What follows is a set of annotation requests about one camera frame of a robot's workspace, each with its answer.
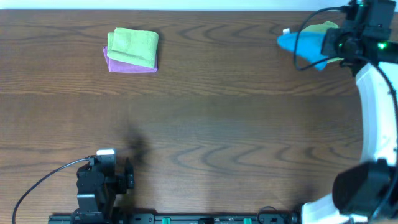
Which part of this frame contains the blue microfiber cloth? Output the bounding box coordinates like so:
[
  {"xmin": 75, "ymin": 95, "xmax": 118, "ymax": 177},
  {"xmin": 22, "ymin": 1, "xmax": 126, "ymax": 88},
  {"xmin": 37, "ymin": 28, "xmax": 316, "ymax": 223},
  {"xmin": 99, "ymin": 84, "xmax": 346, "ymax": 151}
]
[{"xmin": 277, "ymin": 31, "xmax": 328, "ymax": 70}]

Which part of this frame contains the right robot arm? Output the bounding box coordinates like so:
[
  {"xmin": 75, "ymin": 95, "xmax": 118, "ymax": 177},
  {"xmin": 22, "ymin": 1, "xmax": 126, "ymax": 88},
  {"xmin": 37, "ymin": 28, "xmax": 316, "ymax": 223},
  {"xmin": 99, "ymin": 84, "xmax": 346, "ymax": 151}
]
[{"xmin": 301, "ymin": 28, "xmax": 397, "ymax": 223}]

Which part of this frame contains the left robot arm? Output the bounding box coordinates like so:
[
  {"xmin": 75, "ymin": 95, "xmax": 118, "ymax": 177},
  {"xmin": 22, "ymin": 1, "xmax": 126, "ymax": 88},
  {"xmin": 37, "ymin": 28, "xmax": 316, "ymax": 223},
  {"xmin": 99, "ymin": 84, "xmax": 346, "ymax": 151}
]
[{"xmin": 69, "ymin": 155, "xmax": 135, "ymax": 224}]

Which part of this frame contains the crumpled yellow-green cloth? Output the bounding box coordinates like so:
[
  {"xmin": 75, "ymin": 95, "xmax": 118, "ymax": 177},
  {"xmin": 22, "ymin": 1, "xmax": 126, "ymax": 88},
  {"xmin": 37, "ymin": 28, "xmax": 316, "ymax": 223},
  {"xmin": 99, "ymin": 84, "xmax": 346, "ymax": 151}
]
[{"xmin": 302, "ymin": 21, "xmax": 339, "ymax": 52}]

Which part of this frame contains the folded purple cloth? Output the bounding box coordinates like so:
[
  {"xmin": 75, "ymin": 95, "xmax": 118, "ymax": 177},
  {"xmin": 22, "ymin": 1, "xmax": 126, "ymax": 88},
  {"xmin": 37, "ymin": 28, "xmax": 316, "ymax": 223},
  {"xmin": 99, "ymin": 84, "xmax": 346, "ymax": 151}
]
[{"xmin": 103, "ymin": 47, "xmax": 158, "ymax": 73}]

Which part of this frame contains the folded green cloth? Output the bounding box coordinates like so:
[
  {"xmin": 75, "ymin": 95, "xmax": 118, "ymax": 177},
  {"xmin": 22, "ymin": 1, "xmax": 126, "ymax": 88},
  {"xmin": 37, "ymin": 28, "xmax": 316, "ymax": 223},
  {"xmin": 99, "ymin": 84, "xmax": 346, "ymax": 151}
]
[{"xmin": 107, "ymin": 27, "xmax": 159, "ymax": 68}]

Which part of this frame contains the left black camera cable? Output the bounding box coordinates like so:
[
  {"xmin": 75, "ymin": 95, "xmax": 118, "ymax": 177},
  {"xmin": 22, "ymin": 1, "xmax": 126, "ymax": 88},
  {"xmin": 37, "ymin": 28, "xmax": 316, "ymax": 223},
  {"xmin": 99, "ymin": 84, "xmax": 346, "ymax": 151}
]
[{"xmin": 12, "ymin": 157, "xmax": 96, "ymax": 224}]

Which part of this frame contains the black camera cable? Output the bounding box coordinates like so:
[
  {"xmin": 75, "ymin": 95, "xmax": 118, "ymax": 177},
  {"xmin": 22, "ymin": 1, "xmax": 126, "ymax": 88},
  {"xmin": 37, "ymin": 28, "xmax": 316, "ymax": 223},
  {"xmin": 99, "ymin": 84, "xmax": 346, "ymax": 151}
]
[
  {"xmin": 12, "ymin": 157, "xmax": 96, "ymax": 224},
  {"xmin": 293, "ymin": 6, "xmax": 398, "ymax": 218}
]

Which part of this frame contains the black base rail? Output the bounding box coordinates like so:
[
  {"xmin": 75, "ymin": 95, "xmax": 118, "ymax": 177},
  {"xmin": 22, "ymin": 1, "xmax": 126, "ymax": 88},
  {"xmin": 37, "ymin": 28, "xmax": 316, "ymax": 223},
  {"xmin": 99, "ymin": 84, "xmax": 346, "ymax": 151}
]
[{"xmin": 48, "ymin": 212, "xmax": 301, "ymax": 224}]

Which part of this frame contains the right black camera cable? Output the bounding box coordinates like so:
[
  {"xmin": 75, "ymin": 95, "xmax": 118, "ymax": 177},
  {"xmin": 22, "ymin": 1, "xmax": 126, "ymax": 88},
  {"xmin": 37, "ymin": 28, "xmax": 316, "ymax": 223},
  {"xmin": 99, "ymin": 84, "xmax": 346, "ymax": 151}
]
[{"xmin": 293, "ymin": 6, "xmax": 398, "ymax": 218}]

